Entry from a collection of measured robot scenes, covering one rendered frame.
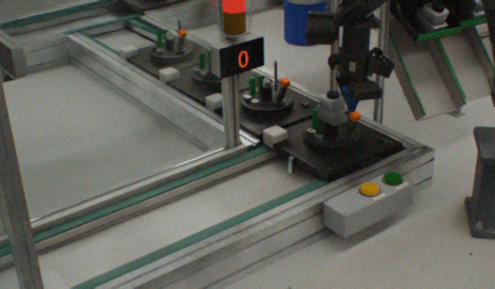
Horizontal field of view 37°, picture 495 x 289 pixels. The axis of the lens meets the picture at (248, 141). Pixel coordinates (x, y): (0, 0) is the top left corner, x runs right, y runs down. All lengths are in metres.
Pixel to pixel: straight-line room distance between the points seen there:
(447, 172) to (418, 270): 0.42
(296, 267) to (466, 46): 0.84
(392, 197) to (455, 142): 0.48
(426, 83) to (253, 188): 0.53
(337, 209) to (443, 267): 0.25
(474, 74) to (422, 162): 0.36
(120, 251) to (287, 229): 0.34
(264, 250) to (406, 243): 0.32
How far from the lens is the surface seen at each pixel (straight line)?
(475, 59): 2.08
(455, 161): 1.98
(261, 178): 1.76
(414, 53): 1.96
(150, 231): 1.60
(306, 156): 1.74
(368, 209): 1.60
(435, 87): 1.95
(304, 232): 1.60
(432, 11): 1.82
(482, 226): 1.70
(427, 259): 1.62
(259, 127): 1.87
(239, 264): 1.52
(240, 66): 1.67
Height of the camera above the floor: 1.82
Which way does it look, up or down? 28 degrees down
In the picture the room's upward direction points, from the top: 2 degrees counter-clockwise
